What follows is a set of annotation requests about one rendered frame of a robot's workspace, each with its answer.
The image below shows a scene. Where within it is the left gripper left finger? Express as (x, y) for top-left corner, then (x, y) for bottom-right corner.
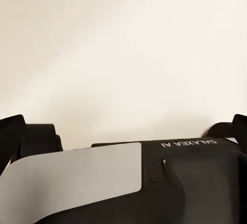
(0, 114), (27, 175)

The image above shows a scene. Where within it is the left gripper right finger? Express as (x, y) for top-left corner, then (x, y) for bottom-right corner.
(231, 114), (247, 155)

